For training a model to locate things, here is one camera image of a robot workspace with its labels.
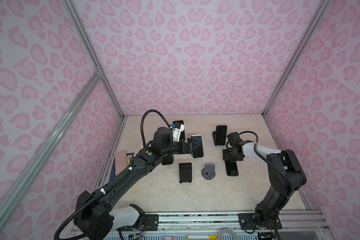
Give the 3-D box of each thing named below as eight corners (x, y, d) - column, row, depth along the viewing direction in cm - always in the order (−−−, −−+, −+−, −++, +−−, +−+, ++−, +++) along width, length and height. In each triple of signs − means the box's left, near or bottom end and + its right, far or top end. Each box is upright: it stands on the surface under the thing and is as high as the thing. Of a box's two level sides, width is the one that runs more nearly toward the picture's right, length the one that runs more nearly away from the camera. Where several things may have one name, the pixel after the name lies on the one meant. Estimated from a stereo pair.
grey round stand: (201, 179, 89) (202, 173, 82) (200, 170, 93) (202, 163, 86) (213, 179, 89) (215, 173, 82) (212, 170, 93) (214, 163, 86)
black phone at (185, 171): (179, 181, 88) (179, 171, 77) (180, 171, 92) (179, 159, 81) (191, 181, 88) (191, 171, 77) (191, 171, 92) (191, 159, 81)
